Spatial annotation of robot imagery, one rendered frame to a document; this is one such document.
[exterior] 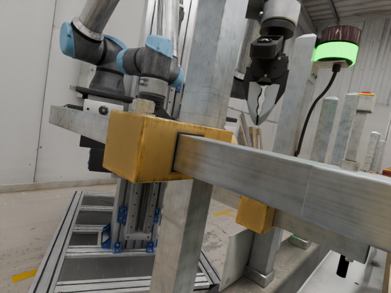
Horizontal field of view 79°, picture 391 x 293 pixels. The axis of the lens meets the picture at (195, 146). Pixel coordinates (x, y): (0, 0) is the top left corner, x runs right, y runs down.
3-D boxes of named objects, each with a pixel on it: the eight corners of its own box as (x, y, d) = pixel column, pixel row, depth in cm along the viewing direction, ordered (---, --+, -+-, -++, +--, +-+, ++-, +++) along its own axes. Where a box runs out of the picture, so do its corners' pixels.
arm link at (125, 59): (141, 81, 79) (163, 81, 72) (111, 71, 71) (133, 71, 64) (145, 57, 79) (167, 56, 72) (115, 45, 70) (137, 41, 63)
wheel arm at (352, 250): (155, 178, 59) (157, 161, 58) (165, 177, 61) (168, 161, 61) (364, 271, 30) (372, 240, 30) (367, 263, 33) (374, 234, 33)
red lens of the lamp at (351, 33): (312, 42, 39) (315, 28, 38) (322, 54, 43) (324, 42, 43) (355, 38, 35) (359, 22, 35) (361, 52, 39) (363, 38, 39)
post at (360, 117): (330, 212, 103) (354, 110, 99) (332, 210, 107) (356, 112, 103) (341, 216, 100) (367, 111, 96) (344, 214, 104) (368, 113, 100)
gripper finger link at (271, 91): (273, 128, 54) (281, 88, 54) (271, 127, 49) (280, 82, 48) (259, 126, 55) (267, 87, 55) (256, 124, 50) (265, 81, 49)
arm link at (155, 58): (160, 45, 69) (181, 43, 64) (154, 83, 70) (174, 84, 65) (138, 34, 63) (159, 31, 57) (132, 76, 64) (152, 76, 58)
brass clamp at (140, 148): (98, 165, 20) (106, 107, 20) (198, 164, 31) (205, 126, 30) (139, 187, 16) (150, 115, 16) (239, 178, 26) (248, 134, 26)
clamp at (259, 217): (234, 222, 40) (240, 193, 39) (268, 210, 50) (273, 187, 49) (265, 237, 36) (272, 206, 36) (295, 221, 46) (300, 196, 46)
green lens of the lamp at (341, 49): (309, 57, 39) (312, 43, 39) (319, 68, 43) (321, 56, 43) (351, 54, 35) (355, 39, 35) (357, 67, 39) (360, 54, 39)
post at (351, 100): (315, 227, 83) (346, 91, 79) (317, 225, 86) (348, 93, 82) (326, 231, 81) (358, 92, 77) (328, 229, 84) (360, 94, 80)
